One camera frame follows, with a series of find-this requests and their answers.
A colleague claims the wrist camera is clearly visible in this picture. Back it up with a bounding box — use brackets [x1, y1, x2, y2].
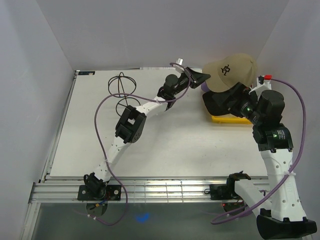
[173, 58, 185, 74]
[249, 74, 273, 97]

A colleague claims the yellow plastic tray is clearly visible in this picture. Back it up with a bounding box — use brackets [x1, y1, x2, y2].
[211, 114, 252, 125]

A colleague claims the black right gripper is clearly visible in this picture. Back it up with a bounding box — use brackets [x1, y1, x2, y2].
[212, 82, 263, 125]

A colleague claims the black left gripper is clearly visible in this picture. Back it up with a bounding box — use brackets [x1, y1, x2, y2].
[172, 67, 210, 97]

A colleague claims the beige baseball cap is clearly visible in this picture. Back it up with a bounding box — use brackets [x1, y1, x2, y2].
[202, 53, 258, 93]

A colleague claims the black baseball cap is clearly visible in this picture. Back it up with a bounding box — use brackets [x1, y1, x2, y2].
[202, 90, 233, 116]

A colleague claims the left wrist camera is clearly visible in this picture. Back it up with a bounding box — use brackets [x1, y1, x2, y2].
[173, 58, 185, 74]

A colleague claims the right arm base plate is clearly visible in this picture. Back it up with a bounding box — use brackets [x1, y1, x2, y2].
[209, 184, 239, 200]

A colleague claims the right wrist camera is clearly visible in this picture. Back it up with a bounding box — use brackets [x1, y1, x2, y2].
[249, 74, 273, 97]

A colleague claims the dark label sticker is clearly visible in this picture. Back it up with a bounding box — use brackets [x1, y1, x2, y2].
[78, 71, 96, 76]

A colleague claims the aluminium frame rail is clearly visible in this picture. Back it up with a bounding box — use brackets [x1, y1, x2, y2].
[29, 178, 227, 204]

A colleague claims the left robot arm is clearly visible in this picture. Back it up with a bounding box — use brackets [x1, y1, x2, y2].
[83, 63, 211, 201]

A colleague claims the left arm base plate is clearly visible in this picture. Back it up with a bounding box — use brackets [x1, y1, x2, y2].
[77, 184, 122, 201]

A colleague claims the purple baseball cap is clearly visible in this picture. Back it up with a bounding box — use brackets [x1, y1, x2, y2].
[201, 82, 210, 93]

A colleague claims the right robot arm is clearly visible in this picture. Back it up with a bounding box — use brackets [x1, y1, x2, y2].
[223, 82, 317, 240]

